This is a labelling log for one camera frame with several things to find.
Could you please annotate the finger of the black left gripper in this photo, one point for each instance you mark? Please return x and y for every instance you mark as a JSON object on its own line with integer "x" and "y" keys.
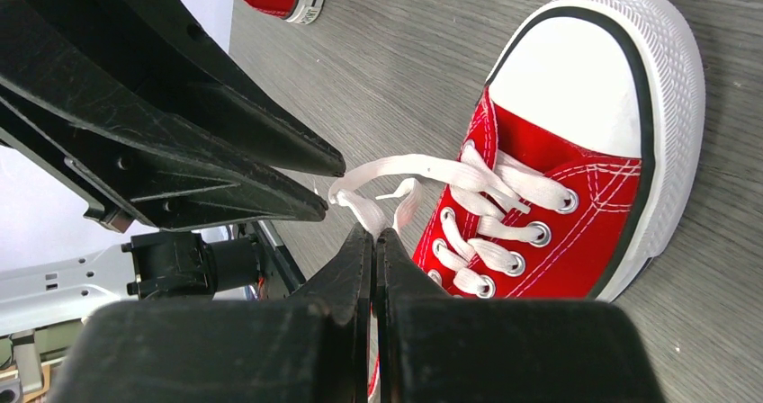
{"x": 147, "y": 69}
{"x": 129, "y": 159}

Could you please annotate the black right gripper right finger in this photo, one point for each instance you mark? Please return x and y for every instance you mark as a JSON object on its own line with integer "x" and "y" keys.
{"x": 403, "y": 300}

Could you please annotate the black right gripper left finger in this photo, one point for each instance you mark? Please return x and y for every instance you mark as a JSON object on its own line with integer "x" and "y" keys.
{"x": 337, "y": 345}

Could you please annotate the white shoelace of sneaker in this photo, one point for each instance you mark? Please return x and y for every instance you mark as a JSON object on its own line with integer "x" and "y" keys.
{"x": 486, "y": 193}

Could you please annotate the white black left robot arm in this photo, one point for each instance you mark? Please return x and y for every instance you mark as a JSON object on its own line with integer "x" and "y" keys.
{"x": 153, "y": 335}

